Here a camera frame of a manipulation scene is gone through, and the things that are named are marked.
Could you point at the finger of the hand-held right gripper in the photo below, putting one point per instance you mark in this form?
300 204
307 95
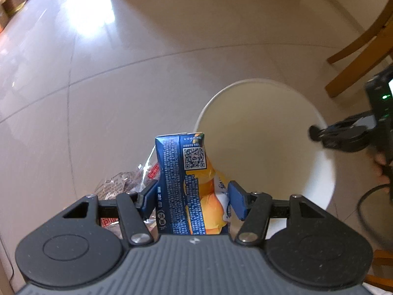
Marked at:
340 133

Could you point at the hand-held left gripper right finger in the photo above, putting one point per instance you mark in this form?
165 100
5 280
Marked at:
237 199

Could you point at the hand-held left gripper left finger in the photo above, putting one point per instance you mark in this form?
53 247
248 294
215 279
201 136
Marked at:
149 196

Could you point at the blue and orange drink carton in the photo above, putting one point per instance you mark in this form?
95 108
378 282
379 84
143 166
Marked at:
175 187

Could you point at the white round bin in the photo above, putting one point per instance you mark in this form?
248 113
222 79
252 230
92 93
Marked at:
270 141

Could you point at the person's right hand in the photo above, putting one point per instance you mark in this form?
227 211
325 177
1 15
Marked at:
383 166

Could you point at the clear red snack wrapper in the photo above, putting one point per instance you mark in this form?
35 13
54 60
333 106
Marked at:
122 182

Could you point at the wooden chair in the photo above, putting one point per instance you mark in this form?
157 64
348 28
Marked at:
359 49

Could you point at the wooden furniture leg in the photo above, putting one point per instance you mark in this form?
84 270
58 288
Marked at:
380 267

